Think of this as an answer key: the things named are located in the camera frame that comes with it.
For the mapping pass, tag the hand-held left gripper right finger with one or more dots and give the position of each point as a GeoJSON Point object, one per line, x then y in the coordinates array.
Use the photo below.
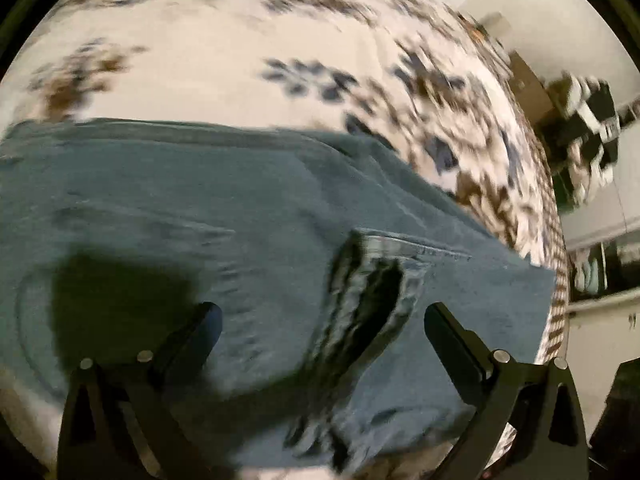
{"type": "Point", "coordinates": [440, 325]}

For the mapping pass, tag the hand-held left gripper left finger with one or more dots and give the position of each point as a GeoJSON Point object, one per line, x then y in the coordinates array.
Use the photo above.
{"type": "Point", "coordinates": [212, 321]}

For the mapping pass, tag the blue denim pants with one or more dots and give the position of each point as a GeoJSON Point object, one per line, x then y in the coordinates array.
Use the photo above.
{"type": "Point", "coordinates": [210, 220]}

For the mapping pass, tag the white cabinet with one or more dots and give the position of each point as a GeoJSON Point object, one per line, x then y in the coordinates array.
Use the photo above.
{"type": "Point", "coordinates": [607, 240]}

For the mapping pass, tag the black and white shelf clutter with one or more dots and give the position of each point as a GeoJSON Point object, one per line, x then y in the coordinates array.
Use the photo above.
{"type": "Point", "coordinates": [585, 125]}

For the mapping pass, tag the brown cardboard box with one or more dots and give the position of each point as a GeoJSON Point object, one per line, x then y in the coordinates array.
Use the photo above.
{"type": "Point", "coordinates": [529, 84]}

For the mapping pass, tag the floral printed bed sheet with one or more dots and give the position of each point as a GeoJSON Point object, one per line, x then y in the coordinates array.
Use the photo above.
{"type": "Point", "coordinates": [215, 45]}

